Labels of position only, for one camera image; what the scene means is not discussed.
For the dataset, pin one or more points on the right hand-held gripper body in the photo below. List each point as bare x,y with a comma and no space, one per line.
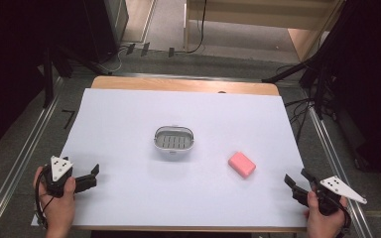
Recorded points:
339,189

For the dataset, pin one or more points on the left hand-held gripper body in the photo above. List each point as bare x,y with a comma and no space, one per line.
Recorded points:
59,167

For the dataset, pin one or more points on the person's right hand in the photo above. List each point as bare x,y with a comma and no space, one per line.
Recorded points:
322,219

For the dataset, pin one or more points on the person's left hand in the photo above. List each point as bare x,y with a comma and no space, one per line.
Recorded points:
59,208

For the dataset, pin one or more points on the white table sheet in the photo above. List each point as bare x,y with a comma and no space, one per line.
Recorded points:
129,165

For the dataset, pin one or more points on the black angled floor tape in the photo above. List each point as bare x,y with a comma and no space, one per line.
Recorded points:
68,117

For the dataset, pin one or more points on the pink soap bar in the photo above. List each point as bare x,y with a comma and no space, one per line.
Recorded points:
242,164

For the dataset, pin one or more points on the white grey soap dish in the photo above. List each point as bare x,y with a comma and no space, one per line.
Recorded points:
173,141

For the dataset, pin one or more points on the black metal stand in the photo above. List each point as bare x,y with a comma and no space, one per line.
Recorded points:
48,82

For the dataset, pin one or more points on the black tripod leg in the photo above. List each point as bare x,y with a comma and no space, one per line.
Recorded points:
287,73

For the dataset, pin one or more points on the black curtain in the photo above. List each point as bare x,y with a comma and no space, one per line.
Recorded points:
10,66
370,82

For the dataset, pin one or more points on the black cabinet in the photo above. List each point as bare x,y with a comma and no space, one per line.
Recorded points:
107,29

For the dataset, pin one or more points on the light wooden furniture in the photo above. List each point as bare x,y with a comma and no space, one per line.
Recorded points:
261,15

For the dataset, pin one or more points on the metal floor rail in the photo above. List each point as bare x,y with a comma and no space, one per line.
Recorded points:
335,165
20,165

